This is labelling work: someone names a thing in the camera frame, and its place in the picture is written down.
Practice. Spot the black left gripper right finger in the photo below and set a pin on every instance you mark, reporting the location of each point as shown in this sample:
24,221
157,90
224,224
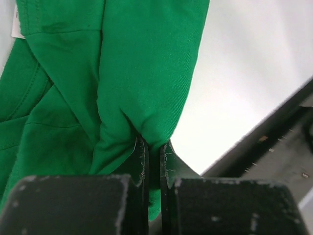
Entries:
193,205

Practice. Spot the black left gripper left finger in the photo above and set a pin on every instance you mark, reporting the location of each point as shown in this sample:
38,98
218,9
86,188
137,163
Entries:
115,204

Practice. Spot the green t shirt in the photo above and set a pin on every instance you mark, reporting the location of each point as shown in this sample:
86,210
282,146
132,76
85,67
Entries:
88,77

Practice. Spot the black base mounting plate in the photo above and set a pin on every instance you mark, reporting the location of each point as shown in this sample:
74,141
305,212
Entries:
280,148

